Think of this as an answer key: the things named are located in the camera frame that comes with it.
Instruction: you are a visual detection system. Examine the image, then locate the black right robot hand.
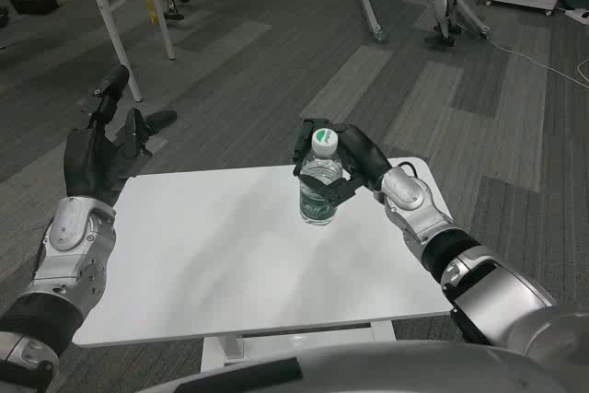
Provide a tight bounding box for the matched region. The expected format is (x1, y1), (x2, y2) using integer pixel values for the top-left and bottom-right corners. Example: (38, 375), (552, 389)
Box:
(292, 117), (394, 207)

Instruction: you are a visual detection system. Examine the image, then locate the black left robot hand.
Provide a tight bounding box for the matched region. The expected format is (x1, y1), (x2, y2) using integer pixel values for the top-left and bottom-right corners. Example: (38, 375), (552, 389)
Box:
(63, 64), (179, 206)

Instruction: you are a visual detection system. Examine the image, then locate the clear green-label water bottle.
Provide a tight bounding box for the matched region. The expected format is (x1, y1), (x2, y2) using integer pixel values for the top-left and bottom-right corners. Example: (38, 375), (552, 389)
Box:
(297, 127), (344, 227)

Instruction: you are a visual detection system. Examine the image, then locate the silver hanging humanoid robot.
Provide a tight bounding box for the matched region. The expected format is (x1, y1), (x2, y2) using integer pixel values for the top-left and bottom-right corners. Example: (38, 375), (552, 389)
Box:
(423, 0), (464, 49)

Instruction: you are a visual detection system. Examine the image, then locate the silver robot chest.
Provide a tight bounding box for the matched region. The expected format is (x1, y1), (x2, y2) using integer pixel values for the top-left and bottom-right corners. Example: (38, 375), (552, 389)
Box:
(137, 340), (589, 393)

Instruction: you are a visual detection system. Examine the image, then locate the white floor cable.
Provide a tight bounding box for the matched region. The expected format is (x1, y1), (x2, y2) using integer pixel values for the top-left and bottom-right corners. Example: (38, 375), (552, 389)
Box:
(487, 33), (589, 87)

